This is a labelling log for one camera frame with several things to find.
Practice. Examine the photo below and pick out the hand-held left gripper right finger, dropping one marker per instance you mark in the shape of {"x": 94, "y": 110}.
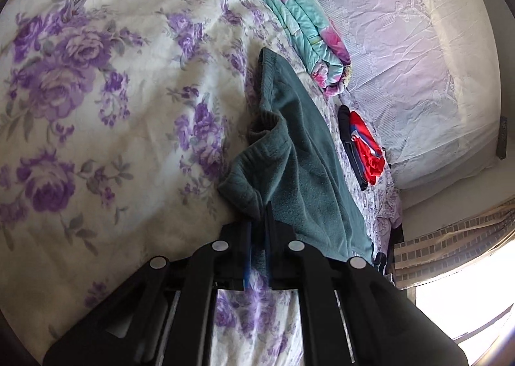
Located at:
{"x": 268, "y": 257}

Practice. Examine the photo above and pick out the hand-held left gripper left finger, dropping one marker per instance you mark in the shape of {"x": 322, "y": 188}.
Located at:
{"x": 247, "y": 265}

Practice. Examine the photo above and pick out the teal fleece pants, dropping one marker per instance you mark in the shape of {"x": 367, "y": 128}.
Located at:
{"x": 305, "y": 173}

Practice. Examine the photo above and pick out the folded red garment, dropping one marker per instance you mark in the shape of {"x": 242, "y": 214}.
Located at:
{"x": 368, "y": 145}

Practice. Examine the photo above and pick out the red and black folded clothes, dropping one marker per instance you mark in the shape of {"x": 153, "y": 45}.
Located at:
{"x": 344, "y": 124}

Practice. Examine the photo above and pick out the checked beige curtain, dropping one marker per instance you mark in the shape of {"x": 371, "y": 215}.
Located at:
{"x": 442, "y": 245}

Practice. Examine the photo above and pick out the bright window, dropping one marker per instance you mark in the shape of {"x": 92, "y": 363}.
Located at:
{"x": 462, "y": 309}

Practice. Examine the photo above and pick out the purple floral bed sheet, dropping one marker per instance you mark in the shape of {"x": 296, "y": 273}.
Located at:
{"x": 120, "y": 108}

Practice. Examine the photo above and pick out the pale lavender lace cloth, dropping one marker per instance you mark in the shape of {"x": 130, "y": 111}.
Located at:
{"x": 402, "y": 68}

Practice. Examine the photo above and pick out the folded turquoise pink floral blanket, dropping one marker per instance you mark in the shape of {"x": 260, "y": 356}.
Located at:
{"x": 297, "y": 16}

